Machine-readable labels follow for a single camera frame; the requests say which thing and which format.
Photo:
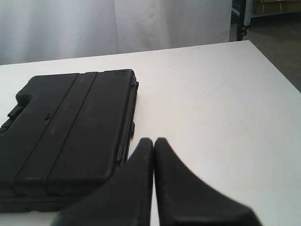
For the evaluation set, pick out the metal rack in background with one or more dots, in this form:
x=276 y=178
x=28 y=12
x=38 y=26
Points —
x=243 y=11

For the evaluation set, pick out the white backdrop curtain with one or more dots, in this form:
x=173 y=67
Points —
x=40 y=30

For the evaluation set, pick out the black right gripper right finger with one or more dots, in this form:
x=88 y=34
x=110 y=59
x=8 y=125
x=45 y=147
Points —
x=183 y=199

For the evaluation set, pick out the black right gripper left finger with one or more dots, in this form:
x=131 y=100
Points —
x=125 y=200

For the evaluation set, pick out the black plastic tool case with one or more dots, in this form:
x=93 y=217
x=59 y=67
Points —
x=67 y=135

